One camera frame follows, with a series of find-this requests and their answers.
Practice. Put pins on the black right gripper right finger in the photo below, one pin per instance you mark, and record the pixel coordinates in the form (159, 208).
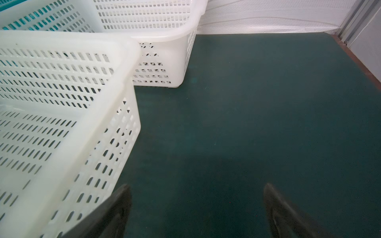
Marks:
(286, 219)

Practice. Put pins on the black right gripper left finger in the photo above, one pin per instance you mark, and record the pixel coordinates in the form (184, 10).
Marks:
(108, 220)

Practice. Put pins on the white basket near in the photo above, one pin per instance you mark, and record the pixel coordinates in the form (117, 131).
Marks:
(69, 121)

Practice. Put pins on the white basket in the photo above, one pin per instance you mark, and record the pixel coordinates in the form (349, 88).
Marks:
(165, 30)
(69, 121)

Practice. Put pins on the white basket far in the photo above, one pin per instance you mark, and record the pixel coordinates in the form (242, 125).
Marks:
(165, 30)

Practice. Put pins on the teal plastic basket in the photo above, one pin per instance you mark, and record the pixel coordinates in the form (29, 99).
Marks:
(30, 15)

